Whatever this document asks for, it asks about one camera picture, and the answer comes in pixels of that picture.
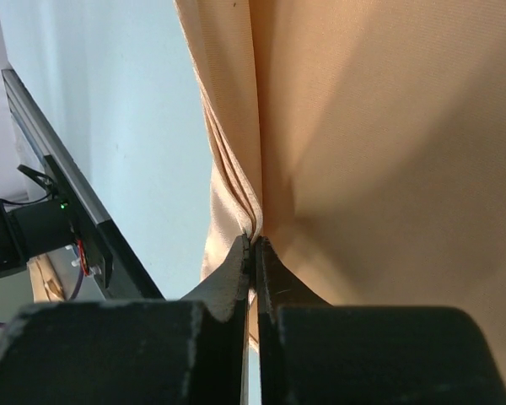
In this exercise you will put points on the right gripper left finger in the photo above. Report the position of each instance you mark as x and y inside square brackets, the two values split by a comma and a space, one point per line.
[187, 351]

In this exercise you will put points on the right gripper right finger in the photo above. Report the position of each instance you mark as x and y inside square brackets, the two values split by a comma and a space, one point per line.
[312, 352]

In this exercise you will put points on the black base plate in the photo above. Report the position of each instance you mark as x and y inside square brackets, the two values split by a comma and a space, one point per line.
[122, 275]

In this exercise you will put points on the aluminium front rail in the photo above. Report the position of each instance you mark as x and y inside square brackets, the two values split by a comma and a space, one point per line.
[50, 150]

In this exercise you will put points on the peach cloth napkin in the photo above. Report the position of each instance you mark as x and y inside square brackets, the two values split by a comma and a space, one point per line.
[365, 139]

